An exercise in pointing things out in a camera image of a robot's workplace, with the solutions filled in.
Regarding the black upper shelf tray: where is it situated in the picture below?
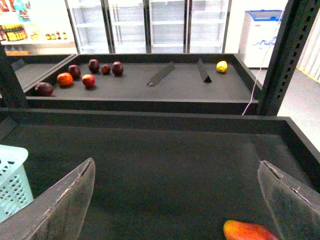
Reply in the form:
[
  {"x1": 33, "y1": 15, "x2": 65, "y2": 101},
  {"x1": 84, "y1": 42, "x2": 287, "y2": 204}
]
[{"x1": 25, "y1": 53, "x2": 262, "y2": 115}]

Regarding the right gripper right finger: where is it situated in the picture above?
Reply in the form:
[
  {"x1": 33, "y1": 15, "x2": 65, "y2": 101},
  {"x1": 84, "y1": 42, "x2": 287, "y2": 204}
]
[{"x1": 257, "y1": 160, "x2": 320, "y2": 240}]

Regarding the white blue chest freezer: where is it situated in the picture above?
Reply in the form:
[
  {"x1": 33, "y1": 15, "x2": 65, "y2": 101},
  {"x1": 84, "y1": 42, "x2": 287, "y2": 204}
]
[{"x1": 238, "y1": 9, "x2": 283, "y2": 68}]

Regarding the glass door refrigerator row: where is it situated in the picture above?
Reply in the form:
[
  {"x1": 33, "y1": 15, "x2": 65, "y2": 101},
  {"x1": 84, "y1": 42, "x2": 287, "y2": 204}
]
[{"x1": 65, "y1": 0, "x2": 231, "y2": 54}]

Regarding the black shelf divider left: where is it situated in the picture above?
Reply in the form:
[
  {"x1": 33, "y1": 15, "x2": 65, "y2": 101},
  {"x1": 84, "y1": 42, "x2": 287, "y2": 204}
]
[{"x1": 146, "y1": 61, "x2": 175, "y2": 87}]

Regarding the black shelf divider right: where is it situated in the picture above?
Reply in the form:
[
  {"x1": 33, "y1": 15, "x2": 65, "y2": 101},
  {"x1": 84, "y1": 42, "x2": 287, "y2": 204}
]
[{"x1": 196, "y1": 58, "x2": 212, "y2": 83}]

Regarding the dark purple plum right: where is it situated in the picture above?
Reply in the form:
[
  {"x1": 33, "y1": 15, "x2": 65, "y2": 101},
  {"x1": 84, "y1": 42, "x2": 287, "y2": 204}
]
[{"x1": 111, "y1": 61, "x2": 124, "y2": 77}]

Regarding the black perforated rack post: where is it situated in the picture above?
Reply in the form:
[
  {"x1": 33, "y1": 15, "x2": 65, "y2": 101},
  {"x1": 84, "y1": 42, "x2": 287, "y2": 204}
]
[{"x1": 256, "y1": 0, "x2": 320, "y2": 116}]

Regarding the small dark red fruit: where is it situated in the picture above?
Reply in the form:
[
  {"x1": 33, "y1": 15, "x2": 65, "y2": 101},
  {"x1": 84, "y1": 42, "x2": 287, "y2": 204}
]
[{"x1": 101, "y1": 64, "x2": 111, "y2": 75}]

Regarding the black left upper tray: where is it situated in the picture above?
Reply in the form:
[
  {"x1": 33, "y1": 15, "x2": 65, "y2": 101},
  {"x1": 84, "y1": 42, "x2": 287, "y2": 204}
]
[{"x1": 6, "y1": 54, "x2": 76, "y2": 92}]

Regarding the yellow lemon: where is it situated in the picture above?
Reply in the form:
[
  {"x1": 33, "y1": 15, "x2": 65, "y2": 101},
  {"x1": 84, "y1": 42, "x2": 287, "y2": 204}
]
[{"x1": 216, "y1": 60, "x2": 228, "y2": 74}]

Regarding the red yellow apple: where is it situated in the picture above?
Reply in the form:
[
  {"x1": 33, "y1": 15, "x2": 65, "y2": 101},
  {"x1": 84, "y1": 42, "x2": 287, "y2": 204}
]
[{"x1": 223, "y1": 220, "x2": 279, "y2": 240}]

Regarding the orange fruit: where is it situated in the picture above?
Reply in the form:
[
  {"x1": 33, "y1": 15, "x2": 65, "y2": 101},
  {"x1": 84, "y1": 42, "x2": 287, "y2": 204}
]
[{"x1": 56, "y1": 72, "x2": 74, "y2": 87}]

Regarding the dark purple fruit front left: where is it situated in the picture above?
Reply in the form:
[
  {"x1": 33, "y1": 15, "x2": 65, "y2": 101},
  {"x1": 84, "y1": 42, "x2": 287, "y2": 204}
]
[{"x1": 34, "y1": 82, "x2": 54, "y2": 97}]

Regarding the dark plum back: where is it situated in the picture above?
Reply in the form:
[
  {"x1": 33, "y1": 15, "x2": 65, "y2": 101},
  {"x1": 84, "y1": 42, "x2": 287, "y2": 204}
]
[{"x1": 88, "y1": 59, "x2": 100, "y2": 74}]

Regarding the grocery shelf with bottles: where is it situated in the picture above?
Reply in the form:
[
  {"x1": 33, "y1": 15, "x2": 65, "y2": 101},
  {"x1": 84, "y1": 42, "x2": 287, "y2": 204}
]
[{"x1": 0, "y1": 0, "x2": 78, "y2": 56}]

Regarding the dark red apple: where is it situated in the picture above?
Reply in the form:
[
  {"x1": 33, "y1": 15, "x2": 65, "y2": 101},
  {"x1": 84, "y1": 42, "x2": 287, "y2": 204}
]
[{"x1": 68, "y1": 64, "x2": 81, "y2": 80}]

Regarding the light blue plastic basket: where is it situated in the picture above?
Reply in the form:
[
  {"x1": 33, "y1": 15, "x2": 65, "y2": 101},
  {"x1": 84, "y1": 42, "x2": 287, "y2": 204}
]
[{"x1": 0, "y1": 144, "x2": 34, "y2": 222}]

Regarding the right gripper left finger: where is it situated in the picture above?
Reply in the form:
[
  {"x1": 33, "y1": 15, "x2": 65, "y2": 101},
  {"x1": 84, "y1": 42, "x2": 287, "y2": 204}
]
[{"x1": 0, "y1": 158, "x2": 96, "y2": 240}]

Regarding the white pink cable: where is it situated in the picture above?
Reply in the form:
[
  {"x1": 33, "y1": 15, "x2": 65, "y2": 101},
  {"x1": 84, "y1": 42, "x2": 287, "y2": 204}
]
[{"x1": 241, "y1": 9, "x2": 286, "y2": 116}]

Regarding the black shelf divider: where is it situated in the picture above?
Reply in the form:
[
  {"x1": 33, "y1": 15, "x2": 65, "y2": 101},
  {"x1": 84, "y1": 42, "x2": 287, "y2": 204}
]
[
  {"x1": 146, "y1": 61, "x2": 175, "y2": 87},
  {"x1": 196, "y1": 58, "x2": 212, "y2": 83}
]

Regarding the black lower shelf tray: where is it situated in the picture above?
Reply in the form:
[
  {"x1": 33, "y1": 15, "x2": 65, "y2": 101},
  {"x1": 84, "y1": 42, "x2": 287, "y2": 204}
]
[{"x1": 0, "y1": 108, "x2": 320, "y2": 240}]

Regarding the red apple on shelf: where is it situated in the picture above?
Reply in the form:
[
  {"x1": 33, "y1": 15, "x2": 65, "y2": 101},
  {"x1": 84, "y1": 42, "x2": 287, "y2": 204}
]
[{"x1": 81, "y1": 74, "x2": 96, "y2": 88}]

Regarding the black rack post middle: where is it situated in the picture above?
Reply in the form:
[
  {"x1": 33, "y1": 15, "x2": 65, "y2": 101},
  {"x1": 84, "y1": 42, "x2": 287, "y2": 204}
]
[{"x1": 0, "y1": 44, "x2": 29, "y2": 108}]

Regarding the black shelf tray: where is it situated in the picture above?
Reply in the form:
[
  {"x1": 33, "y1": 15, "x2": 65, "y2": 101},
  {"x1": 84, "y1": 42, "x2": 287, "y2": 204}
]
[
  {"x1": 0, "y1": 108, "x2": 320, "y2": 240},
  {"x1": 25, "y1": 53, "x2": 262, "y2": 115}
]

